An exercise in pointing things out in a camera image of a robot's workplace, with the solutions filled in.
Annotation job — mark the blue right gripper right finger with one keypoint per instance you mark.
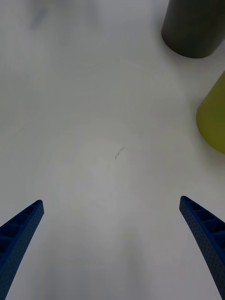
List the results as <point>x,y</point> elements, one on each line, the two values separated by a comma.
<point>208,239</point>

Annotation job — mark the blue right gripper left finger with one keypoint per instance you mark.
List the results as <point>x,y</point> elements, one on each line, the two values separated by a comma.
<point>16,243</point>

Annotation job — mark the yellow-green plastic bin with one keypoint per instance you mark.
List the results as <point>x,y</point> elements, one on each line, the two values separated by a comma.
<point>214,117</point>

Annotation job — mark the grey plastic bin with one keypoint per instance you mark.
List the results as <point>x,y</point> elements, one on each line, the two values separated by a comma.
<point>194,28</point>

